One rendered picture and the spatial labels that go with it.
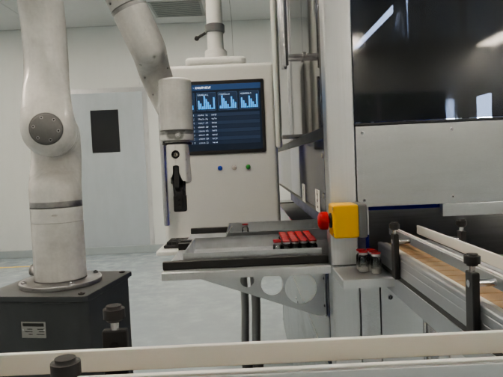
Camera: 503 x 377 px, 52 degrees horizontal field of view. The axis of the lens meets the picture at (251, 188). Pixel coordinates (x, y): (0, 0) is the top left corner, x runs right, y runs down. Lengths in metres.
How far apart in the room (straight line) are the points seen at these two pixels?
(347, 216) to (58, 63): 0.74
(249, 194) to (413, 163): 1.09
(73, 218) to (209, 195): 1.02
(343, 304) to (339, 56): 0.57
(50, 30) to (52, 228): 0.45
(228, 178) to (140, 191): 4.73
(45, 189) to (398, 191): 0.81
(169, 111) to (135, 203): 5.65
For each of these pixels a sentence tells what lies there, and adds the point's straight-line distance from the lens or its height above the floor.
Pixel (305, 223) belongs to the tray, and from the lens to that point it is 1.87.
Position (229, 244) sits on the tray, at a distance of 1.53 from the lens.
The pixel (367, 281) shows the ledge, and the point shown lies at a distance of 1.11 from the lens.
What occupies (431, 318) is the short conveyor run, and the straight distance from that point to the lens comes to 0.93.
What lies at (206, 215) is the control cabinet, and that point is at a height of 0.91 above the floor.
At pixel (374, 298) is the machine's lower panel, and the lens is 1.27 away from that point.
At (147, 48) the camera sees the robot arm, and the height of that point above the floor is 1.41.
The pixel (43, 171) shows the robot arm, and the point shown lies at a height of 1.13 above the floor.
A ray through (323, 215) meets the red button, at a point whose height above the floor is 1.01.
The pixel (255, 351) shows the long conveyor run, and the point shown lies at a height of 0.96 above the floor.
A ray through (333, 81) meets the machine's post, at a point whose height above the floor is 1.31.
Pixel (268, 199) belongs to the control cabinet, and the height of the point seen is 0.97.
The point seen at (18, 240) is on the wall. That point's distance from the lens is 7.46.
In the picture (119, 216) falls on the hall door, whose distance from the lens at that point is 6.98.
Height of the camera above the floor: 1.13
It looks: 3 degrees down
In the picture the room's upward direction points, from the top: 3 degrees counter-clockwise
